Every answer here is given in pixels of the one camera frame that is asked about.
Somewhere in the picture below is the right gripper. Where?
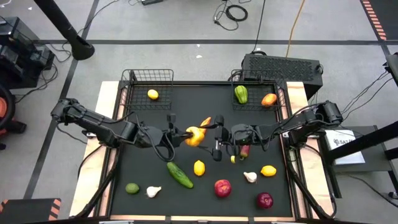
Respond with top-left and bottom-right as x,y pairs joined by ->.
198,114 -> 269,162

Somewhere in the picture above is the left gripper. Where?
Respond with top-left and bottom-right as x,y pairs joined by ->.
136,113 -> 192,149

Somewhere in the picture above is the yellow bell pepper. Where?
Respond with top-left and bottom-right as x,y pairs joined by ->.
185,126 -> 206,147

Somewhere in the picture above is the orange yellow chili pepper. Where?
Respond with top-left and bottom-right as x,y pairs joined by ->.
198,116 -> 212,136

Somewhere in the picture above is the green cucumber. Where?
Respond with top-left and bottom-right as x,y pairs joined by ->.
166,161 -> 195,190

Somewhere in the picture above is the green ridged chayote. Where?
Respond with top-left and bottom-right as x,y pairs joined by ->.
234,85 -> 249,105

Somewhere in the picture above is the white garlic bulb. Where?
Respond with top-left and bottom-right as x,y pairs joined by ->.
146,185 -> 162,198
243,171 -> 258,184

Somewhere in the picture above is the red yellow apple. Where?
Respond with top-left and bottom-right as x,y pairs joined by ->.
214,179 -> 233,199

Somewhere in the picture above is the black table mat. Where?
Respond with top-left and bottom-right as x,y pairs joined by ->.
110,83 -> 293,218

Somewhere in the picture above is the green lime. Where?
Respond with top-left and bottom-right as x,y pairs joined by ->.
125,182 -> 141,195

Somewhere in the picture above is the black computer case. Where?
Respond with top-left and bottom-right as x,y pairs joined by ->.
241,53 -> 324,100

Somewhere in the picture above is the white label box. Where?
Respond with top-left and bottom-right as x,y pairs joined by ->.
324,129 -> 366,166

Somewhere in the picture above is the black stand beam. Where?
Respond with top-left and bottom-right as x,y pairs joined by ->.
328,120 -> 398,162

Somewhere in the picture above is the black side table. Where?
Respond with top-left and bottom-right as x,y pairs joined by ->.
322,124 -> 394,174

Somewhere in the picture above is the black pole with flared base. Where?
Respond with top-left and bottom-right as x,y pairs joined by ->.
33,0 -> 96,61

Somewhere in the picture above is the black orange-striped floor mat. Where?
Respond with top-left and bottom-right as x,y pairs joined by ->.
360,0 -> 398,41
0,198 -> 62,224

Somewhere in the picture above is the orange and black device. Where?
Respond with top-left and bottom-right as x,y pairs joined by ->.
0,85 -> 27,139

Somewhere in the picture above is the black equipment cart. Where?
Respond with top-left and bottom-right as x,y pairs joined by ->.
0,17 -> 56,90

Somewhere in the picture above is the black wire basket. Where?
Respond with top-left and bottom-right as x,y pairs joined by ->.
120,68 -> 174,111
230,68 -> 287,112

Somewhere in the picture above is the coiled black cable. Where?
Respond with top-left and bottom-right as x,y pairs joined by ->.
213,0 -> 249,32

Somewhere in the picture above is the long black floor cable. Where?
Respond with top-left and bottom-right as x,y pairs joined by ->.
251,0 -> 267,54

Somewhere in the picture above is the orange extension cable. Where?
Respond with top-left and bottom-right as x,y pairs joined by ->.
285,0 -> 307,58

